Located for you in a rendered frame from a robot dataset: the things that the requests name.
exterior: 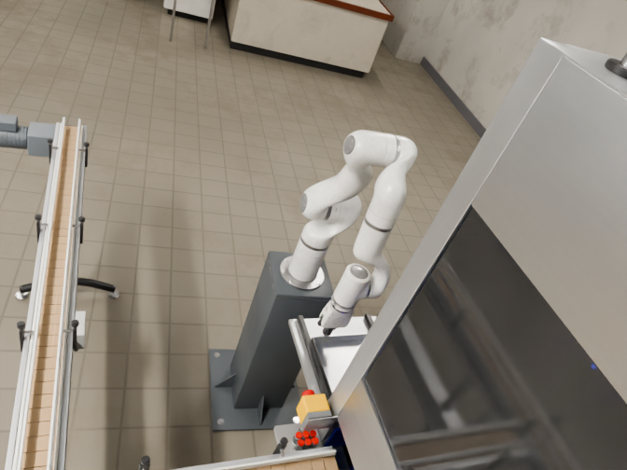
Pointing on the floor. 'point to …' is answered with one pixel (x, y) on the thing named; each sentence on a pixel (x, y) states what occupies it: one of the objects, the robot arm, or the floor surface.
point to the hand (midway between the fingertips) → (327, 330)
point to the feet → (77, 284)
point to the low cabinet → (310, 31)
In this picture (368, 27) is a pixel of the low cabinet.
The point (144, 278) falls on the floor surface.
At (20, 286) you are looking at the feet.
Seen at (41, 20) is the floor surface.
